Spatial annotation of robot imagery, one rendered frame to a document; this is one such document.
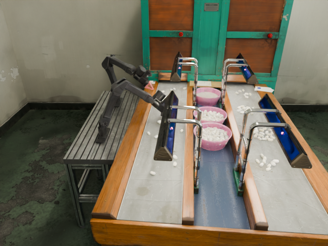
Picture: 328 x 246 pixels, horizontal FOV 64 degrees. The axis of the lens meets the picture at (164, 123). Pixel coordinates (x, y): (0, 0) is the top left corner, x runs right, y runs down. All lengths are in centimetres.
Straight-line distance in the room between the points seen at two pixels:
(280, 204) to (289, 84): 280
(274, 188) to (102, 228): 89
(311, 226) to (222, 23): 189
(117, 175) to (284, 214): 86
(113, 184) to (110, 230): 24
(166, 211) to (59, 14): 299
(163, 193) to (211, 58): 169
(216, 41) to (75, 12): 186
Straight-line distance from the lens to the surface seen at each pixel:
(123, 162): 159
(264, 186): 154
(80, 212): 217
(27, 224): 249
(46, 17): 385
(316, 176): 168
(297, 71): 407
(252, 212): 136
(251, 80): 202
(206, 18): 267
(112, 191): 141
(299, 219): 143
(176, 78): 197
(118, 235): 136
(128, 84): 188
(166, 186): 144
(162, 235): 131
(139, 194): 141
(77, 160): 185
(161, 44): 273
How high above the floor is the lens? 171
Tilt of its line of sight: 29 degrees down
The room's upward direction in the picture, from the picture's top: straight up
